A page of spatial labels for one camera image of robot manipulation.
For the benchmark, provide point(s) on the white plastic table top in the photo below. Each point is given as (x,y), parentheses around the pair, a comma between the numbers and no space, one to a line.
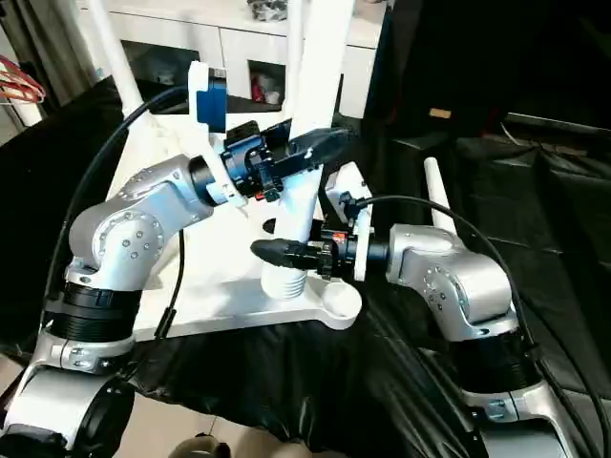
(215,305)

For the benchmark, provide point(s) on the red white ceramic figure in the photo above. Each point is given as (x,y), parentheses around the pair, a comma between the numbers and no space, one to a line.
(259,88)

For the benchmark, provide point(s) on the small tan box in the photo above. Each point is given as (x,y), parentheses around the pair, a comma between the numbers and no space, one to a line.
(439,114)

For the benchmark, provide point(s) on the white glass-door cabinet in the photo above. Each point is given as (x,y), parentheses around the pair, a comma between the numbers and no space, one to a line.
(191,28)

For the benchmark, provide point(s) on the black glossy mat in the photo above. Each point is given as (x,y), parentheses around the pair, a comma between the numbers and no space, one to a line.
(525,214)

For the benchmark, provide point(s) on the grey robot foot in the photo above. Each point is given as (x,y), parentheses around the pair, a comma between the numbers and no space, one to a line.
(200,448)

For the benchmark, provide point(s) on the white plastic container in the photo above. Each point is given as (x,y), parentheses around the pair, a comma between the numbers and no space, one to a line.
(27,114)

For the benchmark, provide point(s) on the grey curtain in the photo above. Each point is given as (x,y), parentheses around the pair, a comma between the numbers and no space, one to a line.
(48,43)

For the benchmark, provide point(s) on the red clothes hangers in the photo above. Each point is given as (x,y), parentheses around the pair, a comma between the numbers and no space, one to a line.
(21,83)

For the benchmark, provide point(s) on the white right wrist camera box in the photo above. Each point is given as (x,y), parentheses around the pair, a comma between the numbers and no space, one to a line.
(353,191)

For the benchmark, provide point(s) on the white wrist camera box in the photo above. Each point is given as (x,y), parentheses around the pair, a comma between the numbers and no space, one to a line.
(353,191)
(198,95)

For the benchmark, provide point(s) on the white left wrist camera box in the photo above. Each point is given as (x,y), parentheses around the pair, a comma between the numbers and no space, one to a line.
(198,95)

